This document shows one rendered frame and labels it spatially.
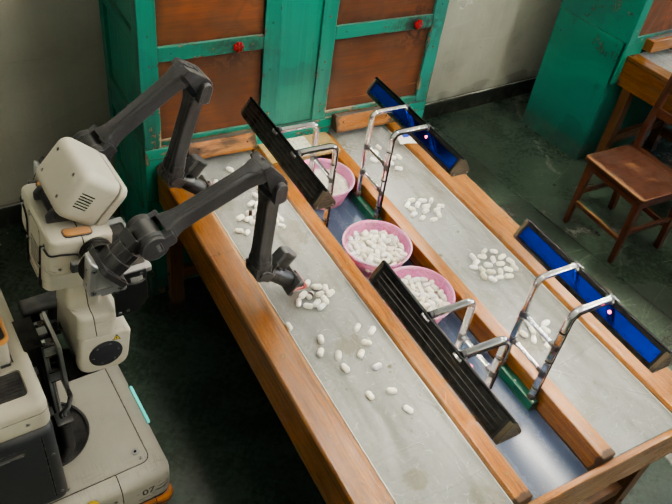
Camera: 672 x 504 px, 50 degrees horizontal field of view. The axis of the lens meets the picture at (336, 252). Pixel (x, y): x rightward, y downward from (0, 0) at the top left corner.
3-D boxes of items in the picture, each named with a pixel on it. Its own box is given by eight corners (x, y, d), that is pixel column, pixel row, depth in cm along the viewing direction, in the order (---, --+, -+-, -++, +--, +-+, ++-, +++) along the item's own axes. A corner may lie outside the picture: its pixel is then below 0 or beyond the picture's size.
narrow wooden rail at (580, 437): (590, 479, 216) (603, 459, 209) (316, 154, 328) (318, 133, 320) (603, 472, 218) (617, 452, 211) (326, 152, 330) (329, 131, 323)
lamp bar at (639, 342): (652, 374, 199) (663, 357, 194) (511, 237, 237) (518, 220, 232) (671, 365, 202) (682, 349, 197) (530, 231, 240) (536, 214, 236)
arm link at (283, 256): (244, 262, 230) (258, 280, 226) (266, 235, 228) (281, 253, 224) (265, 268, 240) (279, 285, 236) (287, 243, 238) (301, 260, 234)
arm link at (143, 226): (113, 239, 184) (122, 252, 182) (142, 212, 184) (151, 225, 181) (133, 251, 192) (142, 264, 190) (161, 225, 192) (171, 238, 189)
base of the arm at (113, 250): (86, 247, 185) (102, 276, 178) (109, 226, 185) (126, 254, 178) (108, 260, 192) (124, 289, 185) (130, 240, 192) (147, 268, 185)
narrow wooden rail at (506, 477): (507, 522, 202) (519, 503, 195) (250, 167, 314) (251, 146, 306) (522, 515, 204) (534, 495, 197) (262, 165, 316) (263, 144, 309)
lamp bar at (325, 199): (314, 211, 235) (316, 193, 230) (240, 114, 273) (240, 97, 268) (335, 206, 238) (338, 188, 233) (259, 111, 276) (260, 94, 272)
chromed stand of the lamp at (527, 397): (528, 411, 230) (576, 317, 200) (490, 366, 242) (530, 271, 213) (571, 392, 238) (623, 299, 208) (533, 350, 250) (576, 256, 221)
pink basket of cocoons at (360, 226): (379, 295, 261) (384, 277, 255) (325, 259, 272) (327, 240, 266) (421, 262, 278) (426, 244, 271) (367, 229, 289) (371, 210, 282)
